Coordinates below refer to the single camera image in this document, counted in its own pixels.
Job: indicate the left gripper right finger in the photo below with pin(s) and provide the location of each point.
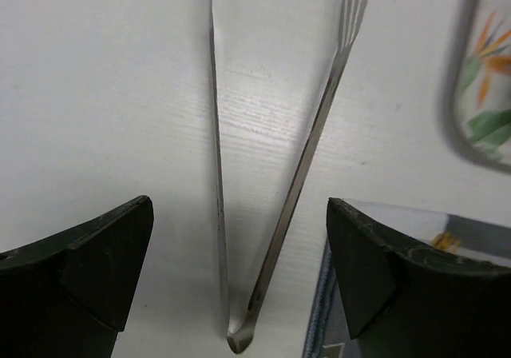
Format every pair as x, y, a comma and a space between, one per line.
399, 286

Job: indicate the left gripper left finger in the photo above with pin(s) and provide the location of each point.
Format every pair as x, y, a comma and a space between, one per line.
70, 294

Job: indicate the metal serving tongs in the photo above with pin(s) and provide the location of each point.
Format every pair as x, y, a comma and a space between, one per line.
350, 20

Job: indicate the grey placemat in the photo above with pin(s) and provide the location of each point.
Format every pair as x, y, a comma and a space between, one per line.
331, 294

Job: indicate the leaf-pattern serving tray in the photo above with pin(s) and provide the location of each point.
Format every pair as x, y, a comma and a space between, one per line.
474, 107

